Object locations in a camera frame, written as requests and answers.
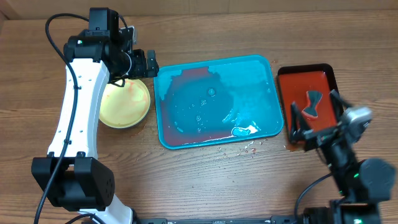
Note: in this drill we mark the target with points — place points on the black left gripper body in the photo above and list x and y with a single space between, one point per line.
133 66

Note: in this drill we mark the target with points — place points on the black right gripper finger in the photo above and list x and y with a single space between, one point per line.
339 105
300 131

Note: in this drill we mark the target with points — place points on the teal plastic tray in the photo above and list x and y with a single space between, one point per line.
216 102

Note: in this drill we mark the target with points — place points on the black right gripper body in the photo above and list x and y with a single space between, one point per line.
318 138

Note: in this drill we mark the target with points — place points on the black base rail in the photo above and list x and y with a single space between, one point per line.
275 219

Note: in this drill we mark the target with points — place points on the yellow plate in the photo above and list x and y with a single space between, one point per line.
124 107

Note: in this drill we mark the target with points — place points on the red black-rimmed tray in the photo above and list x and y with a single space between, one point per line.
305 93

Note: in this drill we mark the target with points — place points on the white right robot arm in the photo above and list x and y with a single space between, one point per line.
362 184

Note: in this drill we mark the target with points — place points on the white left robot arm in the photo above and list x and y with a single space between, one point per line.
70 174

